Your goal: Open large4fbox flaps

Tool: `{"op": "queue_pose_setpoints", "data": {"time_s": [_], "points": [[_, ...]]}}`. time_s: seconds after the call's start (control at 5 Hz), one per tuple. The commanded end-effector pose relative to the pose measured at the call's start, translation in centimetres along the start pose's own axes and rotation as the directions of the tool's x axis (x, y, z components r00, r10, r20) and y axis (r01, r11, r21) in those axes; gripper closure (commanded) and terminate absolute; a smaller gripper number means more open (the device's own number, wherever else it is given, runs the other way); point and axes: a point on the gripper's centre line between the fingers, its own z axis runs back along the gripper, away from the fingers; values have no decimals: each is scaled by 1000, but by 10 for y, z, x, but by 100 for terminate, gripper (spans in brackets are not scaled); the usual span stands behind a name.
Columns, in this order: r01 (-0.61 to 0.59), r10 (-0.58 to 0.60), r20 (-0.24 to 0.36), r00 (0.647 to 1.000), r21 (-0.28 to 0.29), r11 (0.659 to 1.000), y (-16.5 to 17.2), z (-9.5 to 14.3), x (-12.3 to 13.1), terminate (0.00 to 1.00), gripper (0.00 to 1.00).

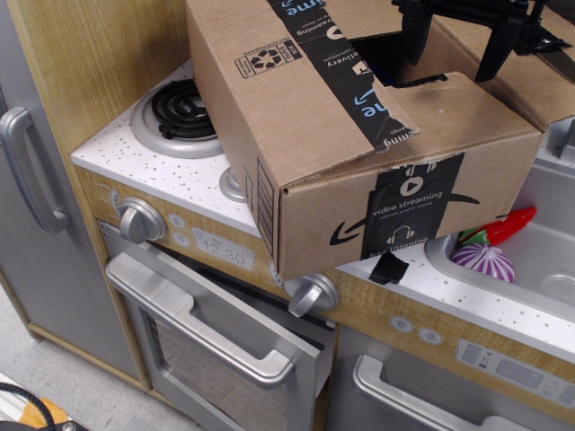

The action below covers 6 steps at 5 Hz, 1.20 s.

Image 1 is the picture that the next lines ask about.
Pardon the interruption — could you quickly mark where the black cable on floor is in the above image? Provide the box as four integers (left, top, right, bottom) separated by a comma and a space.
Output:
0, 382, 59, 431

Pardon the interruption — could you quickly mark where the silver toy sink basin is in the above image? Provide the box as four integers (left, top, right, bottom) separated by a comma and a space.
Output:
425, 118, 574, 321

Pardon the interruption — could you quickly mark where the silver toy dishwasher door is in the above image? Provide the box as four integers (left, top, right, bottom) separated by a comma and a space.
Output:
325, 327, 574, 430

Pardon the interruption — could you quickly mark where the red toy chili pepper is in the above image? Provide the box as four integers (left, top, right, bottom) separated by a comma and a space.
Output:
458, 207, 537, 246

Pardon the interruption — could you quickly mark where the toy stove burner coil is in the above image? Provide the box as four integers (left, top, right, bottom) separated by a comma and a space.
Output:
131, 79, 224, 159

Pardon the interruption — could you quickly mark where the purple striped toy onion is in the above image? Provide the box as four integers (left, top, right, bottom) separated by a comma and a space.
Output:
451, 243, 516, 283

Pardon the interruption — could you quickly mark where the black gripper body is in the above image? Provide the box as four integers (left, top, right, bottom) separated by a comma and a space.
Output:
392, 1, 547, 27

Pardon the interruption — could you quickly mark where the large cardboard shipping box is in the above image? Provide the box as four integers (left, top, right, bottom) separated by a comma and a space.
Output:
186, 1, 574, 279

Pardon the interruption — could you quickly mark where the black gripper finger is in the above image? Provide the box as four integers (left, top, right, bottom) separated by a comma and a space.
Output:
474, 19, 524, 83
402, 7, 433, 64

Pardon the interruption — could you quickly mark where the small silver front burner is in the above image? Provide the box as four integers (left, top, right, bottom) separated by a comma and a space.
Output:
219, 168, 245, 203

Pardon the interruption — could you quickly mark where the toy kitchen wooden frame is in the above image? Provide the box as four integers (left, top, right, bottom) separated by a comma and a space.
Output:
8, 1, 574, 425

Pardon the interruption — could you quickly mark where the silver toy oven door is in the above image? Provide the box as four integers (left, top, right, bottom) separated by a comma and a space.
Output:
105, 251, 336, 431

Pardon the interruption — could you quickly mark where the right silver stove knob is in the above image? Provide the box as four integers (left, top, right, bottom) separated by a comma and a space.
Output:
284, 273, 340, 317

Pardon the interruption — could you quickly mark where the silver toy fridge door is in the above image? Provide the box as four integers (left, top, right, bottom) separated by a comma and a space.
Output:
1, 2, 149, 391

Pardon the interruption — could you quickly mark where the left silver stove knob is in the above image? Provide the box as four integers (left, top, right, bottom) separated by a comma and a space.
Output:
119, 197, 167, 245

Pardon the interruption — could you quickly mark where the silver stove knob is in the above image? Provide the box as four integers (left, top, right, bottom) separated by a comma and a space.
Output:
284, 273, 340, 317
119, 197, 167, 245

